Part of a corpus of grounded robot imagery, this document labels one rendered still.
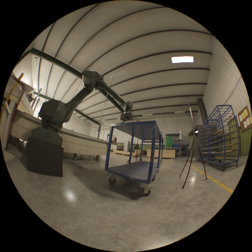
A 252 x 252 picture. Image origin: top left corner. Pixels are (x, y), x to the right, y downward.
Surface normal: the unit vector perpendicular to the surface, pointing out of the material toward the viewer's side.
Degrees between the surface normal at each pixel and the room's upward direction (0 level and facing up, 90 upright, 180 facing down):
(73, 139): 90
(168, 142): 90
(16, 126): 90
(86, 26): 176
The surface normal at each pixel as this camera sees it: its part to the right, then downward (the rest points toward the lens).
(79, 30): -0.11, 0.95
